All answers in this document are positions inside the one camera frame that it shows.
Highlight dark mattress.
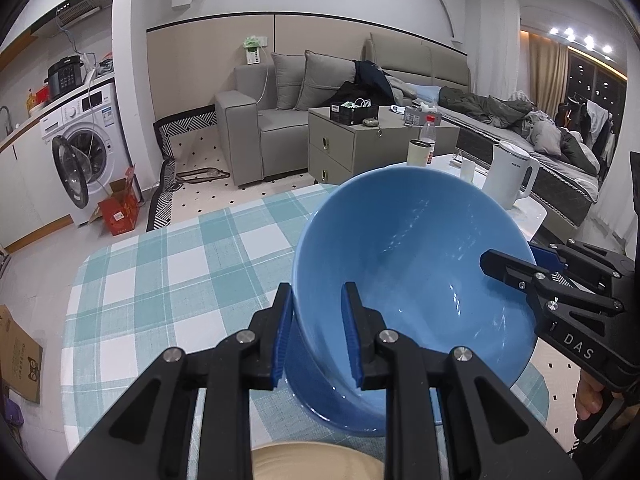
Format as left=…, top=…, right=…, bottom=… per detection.
left=435, top=110, right=601, bottom=228

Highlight beige curtain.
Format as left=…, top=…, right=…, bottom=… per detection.
left=527, top=32, right=571, bottom=116

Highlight dark window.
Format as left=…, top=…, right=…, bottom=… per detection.
left=565, top=45, right=628, bottom=126

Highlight beige round plate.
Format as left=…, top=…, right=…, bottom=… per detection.
left=250, top=441, right=388, bottom=480

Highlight grey sofa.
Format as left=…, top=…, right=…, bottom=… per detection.
left=215, top=32, right=473, bottom=188

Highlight printed cardboard box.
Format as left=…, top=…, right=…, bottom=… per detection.
left=0, top=305, right=43, bottom=406

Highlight white kitchen base cabinets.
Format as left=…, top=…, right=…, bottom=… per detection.
left=0, top=105, right=73, bottom=253

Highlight beige cup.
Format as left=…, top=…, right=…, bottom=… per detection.
left=406, top=139, right=434, bottom=167

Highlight white washing machine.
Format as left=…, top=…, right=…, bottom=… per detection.
left=40, top=80, right=133, bottom=226

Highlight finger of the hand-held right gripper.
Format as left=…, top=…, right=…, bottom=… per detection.
left=479, top=249, right=626, bottom=328
left=530, top=240, right=633, bottom=281

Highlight red cardboard box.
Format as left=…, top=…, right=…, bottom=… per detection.
left=89, top=165, right=143, bottom=237

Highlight purple bag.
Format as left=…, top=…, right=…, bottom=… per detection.
left=0, top=385, right=23, bottom=428

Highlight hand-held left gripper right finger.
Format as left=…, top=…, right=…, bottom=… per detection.
left=341, top=282, right=573, bottom=480

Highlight patterned black white chair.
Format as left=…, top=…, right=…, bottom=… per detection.
left=145, top=107, right=321, bottom=233

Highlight green white wall device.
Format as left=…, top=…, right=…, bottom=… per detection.
left=241, top=34, right=268, bottom=67

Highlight white electric kettle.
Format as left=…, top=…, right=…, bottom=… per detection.
left=482, top=141, right=541, bottom=211

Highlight grey sofa cushion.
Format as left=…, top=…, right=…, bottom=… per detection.
left=295, top=50, right=358, bottom=112
left=270, top=51, right=307, bottom=111

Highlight black storage basket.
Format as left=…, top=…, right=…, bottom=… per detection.
left=329, top=101, right=379, bottom=126

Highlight blue bowl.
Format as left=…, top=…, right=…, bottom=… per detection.
left=282, top=305, right=401, bottom=436
left=292, top=167, right=543, bottom=401

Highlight dark jacket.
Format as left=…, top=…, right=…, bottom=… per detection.
left=325, top=59, right=396, bottom=108

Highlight black pressure cooker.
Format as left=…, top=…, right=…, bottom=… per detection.
left=46, top=55, right=85, bottom=101

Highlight clear bottle red label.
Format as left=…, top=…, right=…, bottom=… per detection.
left=419, top=115, right=437, bottom=167

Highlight white sheer curtain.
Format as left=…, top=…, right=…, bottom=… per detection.
left=462, top=0, right=523, bottom=96

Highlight pile of grey bedding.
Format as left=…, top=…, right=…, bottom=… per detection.
left=440, top=85, right=601, bottom=176

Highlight grey side cabinet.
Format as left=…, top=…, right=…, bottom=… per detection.
left=306, top=105, right=461, bottom=186

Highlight tissue box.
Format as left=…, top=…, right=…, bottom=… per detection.
left=402, top=105, right=441, bottom=127

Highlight person's right hand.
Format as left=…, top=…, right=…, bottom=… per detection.
left=574, top=372, right=608, bottom=415

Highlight hanging clothes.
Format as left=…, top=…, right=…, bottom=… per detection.
left=557, top=92, right=616, bottom=161

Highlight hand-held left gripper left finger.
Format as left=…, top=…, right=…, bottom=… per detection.
left=55, top=282, right=293, bottom=480

